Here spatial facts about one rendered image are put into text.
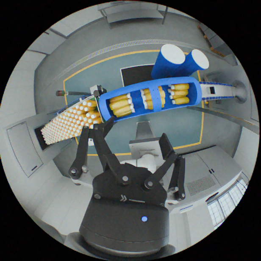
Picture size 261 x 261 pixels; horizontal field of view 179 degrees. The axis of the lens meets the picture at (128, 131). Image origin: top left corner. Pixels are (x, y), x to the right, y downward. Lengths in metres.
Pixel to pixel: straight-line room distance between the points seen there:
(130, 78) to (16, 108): 4.67
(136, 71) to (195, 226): 3.73
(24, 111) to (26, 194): 3.57
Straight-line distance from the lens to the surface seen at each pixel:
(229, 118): 1.28
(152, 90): 0.63
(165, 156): 0.18
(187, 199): 1.68
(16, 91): 5.09
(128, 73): 1.81
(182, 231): 2.88
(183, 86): 0.84
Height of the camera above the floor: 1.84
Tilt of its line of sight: 69 degrees down
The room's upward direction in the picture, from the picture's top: 160 degrees counter-clockwise
